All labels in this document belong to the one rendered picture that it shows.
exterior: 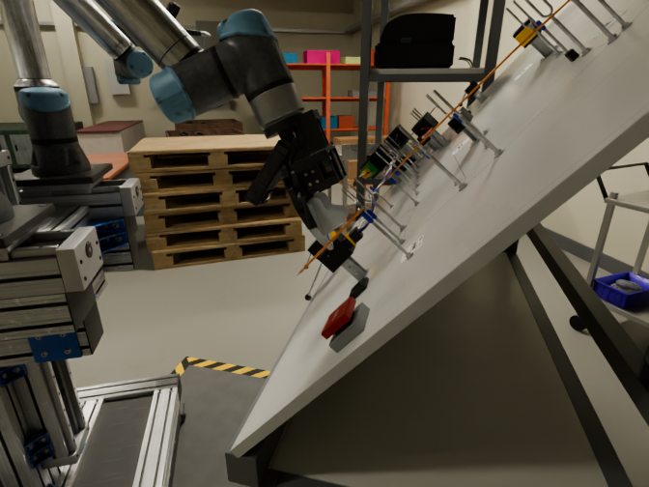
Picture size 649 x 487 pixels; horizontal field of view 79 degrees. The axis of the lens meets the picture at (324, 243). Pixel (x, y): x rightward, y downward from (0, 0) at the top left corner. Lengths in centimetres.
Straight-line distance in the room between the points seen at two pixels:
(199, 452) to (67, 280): 117
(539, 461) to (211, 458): 133
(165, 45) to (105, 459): 137
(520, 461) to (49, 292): 91
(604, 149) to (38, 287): 90
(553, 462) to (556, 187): 56
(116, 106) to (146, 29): 914
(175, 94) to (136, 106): 919
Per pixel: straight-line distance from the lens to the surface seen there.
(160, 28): 76
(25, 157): 852
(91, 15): 143
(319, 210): 61
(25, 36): 153
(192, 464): 188
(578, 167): 43
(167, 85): 63
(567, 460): 89
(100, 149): 769
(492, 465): 83
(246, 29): 62
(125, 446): 173
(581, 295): 99
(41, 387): 140
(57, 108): 137
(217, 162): 326
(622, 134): 44
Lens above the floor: 140
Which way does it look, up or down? 22 degrees down
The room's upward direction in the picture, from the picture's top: straight up
